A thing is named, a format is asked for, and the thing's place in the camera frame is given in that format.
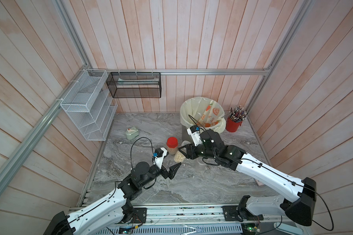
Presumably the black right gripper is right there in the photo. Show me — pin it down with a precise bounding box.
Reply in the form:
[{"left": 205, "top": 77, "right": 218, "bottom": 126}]
[{"left": 178, "top": 142, "right": 219, "bottom": 162}]

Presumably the small oatmeal jar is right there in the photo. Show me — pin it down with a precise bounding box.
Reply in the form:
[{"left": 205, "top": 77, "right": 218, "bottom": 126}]
[{"left": 174, "top": 141, "right": 191, "bottom": 163}]

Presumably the wide oatmeal jar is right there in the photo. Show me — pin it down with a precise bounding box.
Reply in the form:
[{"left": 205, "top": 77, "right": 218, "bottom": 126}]
[{"left": 195, "top": 158, "right": 206, "bottom": 166}]

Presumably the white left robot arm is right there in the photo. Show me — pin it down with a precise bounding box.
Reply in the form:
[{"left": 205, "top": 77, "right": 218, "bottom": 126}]
[{"left": 44, "top": 162, "right": 181, "bottom": 235}]

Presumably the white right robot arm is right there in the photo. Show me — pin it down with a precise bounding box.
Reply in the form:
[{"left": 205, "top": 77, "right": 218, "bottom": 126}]
[{"left": 184, "top": 125, "right": 317, "bottom": 226}]

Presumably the red lidded oatmeal jar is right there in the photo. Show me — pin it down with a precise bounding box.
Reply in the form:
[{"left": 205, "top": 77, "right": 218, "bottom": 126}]
[{"left": 166, "top": 137, "right": 178, "bottom": 155}]

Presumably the grey trash bin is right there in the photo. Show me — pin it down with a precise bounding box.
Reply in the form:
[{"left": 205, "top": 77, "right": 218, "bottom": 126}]
[{"left": 181, "top": 125, "right": 193, "bottom": 143}]

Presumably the cream trash bag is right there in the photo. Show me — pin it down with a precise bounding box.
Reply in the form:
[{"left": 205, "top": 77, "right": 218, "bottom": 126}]
[{"left": 180, "top": 97, "right": 226, "bottom": 133}]

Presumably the red pencil cup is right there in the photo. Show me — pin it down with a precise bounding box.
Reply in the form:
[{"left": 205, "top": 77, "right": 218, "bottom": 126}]
[{"left": 226, "top": 118, "right": 242, "bottom": 133}]

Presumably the green small box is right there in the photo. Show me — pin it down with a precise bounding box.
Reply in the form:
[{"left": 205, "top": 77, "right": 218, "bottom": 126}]
[{"left": 126, "top": 126, "right": 139, "bottom": 140}]

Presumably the colored pencils bunch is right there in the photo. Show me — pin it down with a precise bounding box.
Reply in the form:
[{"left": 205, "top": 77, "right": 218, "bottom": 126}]
[{"left": 228, "top": 106, "right": 248, "bottom": 123}]

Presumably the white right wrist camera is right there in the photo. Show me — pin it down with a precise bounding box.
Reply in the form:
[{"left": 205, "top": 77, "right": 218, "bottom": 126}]
[{"left": 187, "top": 125, "right": 202, "bottom": 146}]

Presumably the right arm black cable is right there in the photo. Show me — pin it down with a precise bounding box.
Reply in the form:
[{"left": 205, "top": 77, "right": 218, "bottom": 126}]
[{"left": 188, "top": 114, "right": 207, "bottom": 131}]

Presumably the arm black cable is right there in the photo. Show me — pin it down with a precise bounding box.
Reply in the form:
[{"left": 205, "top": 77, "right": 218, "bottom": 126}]
[
  {"left": 188, "top": 114, "right": 207, "bottom": 131},
  {"left": 130, "top": 136, "right": 155, "bottom": 169}
]

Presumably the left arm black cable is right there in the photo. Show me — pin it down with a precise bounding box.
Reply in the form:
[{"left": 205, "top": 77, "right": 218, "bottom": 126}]
[{"left": 130, "top": 136, "right": 155, "bottom": 169}]

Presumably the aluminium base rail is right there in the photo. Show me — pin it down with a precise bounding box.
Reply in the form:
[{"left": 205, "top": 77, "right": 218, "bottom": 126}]
[{"left": 63, "top": 205, "right": 307, "bottom": 228}]

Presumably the black wire mesh basket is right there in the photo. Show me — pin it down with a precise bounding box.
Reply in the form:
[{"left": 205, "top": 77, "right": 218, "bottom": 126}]
[{"left": 106, "top": 71, "right": 162, "bottom": 99}]

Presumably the white wire mesh shelf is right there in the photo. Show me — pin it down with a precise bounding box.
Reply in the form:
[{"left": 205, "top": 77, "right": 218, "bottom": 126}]
[{"left": 60, "top": 70, "right": 118, "bottom": 141}]

